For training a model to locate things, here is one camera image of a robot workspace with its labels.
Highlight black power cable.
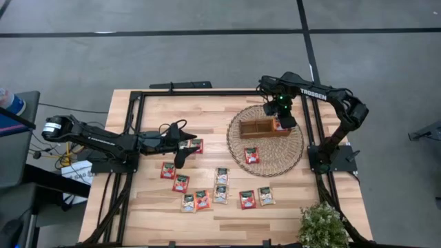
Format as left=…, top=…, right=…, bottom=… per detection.
left=29, top=132, right=87, bottom=166

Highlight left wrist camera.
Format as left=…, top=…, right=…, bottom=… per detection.
left=167, top=122, right=181, bottom=139

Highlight black aluminium table frame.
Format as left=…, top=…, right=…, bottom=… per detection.
left=81, top=88, right=377, bottom=248

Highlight bottle with blue label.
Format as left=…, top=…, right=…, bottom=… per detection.
left=0, top=87, right=27, bottom=116

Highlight thin black floor cable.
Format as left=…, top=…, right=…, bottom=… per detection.
left=37, top=102, right=110, bottom=114

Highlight yellow cable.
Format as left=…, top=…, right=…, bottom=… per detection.
left=51, top=140, right=87, bottom=168

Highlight wooden compartment tea box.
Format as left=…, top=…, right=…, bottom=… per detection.
left=239, top=117, right=292, bottom=140

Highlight blue board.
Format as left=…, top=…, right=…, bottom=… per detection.
left=0, top=113, right=30, bottom=138

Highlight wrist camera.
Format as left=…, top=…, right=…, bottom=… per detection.
left=263, top=101, right=278, bottom=117
left=167, top=122, right=181, bottom=139

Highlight round woven straw placemat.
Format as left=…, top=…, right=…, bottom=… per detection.
left=226, top=104, right=305, bottom=178

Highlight silver packet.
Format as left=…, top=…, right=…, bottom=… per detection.
left=181, top=194, right=197, bottom=214

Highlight orange peach tea bag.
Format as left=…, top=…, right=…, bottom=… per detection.
left=271, top=117, right=292, bottom=133
left=194, top=189, right=212, bottom=211

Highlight flat black bar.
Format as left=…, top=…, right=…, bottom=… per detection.
left=149, top=81, right=214, bottom=90

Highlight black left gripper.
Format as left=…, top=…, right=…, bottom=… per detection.
left=138, top=130, right=202, bottom=169

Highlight black rod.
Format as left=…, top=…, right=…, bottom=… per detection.
left=0, top=106, right=37, bottom=131

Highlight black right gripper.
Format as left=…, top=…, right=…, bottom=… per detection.
left=274, top=95, right=298, bottom=130

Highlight black left camera cable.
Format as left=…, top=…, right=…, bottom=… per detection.
left=157, top=118, right=189, bottom=139

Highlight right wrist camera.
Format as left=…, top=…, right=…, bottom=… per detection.
left=263, top=101, right=278, bottom=117

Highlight black computer mouse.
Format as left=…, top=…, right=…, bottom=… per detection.
left=0, top=218, right=24, bottom=248

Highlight green plant white flowers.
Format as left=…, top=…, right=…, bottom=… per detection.
left=296, top=202, right=351, bottom=248

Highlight white cardboard box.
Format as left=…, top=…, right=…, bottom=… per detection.
left=61, top=160, right=94, bottom=206

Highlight grey stand foot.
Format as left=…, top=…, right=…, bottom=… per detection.
left=407, top=120, right=441, bottom=142

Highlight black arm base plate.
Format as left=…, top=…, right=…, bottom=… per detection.
left=90, top=151, right=139, bottom=174
left=307, top=144, right=358, bottom=174

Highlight grey desk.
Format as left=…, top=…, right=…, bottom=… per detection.
left=0, top=90, right=41, bottom=189

